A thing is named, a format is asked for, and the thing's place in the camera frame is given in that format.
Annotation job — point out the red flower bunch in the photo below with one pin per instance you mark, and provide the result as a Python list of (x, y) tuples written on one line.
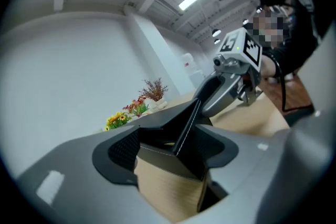
[(136, 106)]

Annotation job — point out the clear water jug red label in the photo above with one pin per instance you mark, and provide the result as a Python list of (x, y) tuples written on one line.
[(187, 61)]

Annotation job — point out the person's black top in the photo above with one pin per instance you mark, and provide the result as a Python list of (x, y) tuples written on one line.
[(302, 44)]

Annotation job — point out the yellow sunflower bunch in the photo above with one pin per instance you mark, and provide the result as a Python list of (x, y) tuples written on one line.
[(116, 119)]

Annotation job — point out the person's head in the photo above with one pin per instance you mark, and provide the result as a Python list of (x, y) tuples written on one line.
[(270, 29)]

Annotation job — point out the person's right forearm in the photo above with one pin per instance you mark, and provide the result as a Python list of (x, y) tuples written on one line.
[(267, 66)]

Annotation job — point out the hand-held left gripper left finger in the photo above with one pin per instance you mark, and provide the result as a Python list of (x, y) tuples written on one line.
[(73, 178)]

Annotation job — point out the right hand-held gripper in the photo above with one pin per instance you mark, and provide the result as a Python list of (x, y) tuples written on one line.
[(240, 60)]

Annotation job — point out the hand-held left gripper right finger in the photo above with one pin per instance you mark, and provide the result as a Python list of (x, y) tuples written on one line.
[(262, 170)]

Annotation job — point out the white bumpy plant pot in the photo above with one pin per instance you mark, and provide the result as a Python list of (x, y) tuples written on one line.
[(160, 103)]

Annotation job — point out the white water dispenser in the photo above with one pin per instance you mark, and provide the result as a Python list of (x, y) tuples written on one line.
[(195, 77)]

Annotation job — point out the black box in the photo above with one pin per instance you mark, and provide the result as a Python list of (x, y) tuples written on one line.
[(168, 165)]

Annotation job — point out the brown dried plant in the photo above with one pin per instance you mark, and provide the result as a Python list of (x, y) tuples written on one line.
[(154, 89)]

